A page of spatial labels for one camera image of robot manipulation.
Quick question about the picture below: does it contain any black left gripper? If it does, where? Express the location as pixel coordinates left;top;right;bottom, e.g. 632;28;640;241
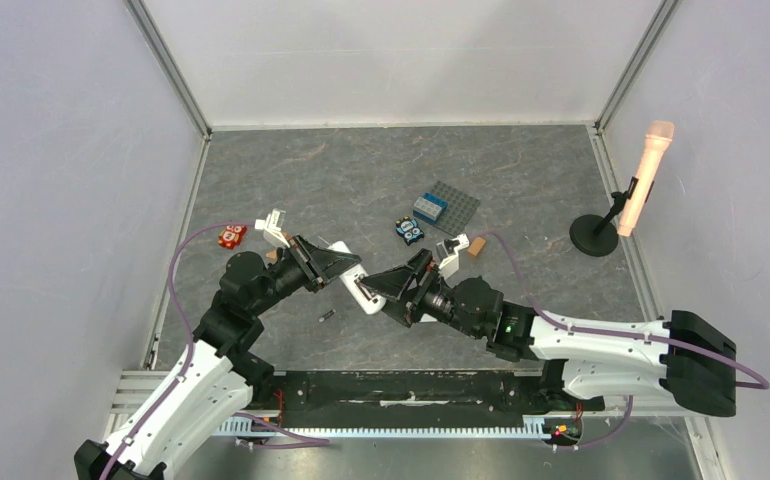
249;232;360;316

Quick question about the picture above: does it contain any white remote control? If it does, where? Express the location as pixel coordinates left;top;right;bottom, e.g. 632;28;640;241
339;263;385;315

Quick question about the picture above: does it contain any black battery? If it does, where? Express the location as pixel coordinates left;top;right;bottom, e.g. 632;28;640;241
318;309;336;323

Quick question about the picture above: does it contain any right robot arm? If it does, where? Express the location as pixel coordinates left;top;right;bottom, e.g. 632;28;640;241
359;249;737;417

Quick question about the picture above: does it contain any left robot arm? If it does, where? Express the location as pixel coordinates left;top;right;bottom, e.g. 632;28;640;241
74;236;361;479

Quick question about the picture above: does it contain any large wooden block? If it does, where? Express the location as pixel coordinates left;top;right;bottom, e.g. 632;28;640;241
266;232;291;262

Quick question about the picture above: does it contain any small brown wooden block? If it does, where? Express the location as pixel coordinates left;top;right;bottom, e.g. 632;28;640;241
467;236;486;257

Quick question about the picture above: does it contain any grey lego brick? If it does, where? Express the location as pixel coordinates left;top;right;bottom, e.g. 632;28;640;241
413;197;443;224

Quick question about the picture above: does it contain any red owl toy block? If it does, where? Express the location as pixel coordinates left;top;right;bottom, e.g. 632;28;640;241
217;224;248;250

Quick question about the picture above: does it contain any blue lego brick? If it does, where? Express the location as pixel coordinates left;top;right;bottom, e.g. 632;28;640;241
422;192;448;218

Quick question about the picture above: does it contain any grey lego baseplate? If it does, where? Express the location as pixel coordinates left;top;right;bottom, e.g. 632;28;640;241
424;181;480;236

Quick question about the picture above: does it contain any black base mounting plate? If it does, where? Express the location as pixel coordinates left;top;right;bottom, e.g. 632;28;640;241
248;370;605;429

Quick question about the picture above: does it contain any black microphone stand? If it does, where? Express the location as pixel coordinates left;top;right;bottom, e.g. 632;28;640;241
569;177;639;257

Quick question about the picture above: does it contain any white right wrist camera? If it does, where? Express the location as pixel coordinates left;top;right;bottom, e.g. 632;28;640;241
435;233;470;279

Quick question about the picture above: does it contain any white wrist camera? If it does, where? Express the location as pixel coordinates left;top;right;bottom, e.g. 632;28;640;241
435;233;470;279
254;209;290;248

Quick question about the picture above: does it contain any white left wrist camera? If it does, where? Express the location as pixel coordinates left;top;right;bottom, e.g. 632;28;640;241
254;209;290;248

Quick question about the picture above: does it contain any white cable duct strip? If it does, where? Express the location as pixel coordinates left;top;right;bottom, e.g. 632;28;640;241
213;416;553;441

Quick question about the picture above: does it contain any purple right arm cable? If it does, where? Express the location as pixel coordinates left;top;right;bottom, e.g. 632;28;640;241
480;230;770;452

